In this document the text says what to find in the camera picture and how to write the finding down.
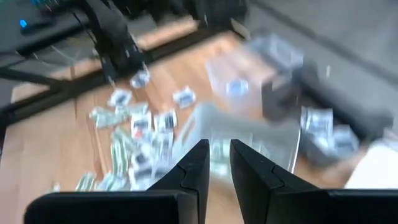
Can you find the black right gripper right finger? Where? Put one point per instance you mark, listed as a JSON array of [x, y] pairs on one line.
[[252, 180]]

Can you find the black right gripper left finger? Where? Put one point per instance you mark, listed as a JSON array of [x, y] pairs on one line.
[[192, 177]]

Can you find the green striped adhesive bandage packet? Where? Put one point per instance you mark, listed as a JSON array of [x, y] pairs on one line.
[[119, 149], [113, 183], [85, 182], [219, 155], [105, 117]]

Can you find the grey plastic bin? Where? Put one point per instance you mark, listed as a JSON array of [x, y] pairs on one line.
[[236, 127]]

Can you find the white plastic bin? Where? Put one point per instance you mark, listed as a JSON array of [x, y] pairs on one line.
[[379, 168]]

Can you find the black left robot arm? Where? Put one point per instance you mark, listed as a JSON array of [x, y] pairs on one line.
[[105, 28]]

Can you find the white red-label ointment packet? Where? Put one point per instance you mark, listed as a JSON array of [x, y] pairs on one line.
[[141, 124]]

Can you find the black computer mouse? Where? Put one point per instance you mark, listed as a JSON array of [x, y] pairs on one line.
[[34, 26]]

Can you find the grey desk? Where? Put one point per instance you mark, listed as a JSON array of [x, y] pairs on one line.
[[12, 40]]

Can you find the clear plastic bin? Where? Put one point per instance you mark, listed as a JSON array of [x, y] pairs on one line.
[[248, 62]]

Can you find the black plastic bin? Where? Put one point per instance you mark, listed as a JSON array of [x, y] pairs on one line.
[[357, 121]]

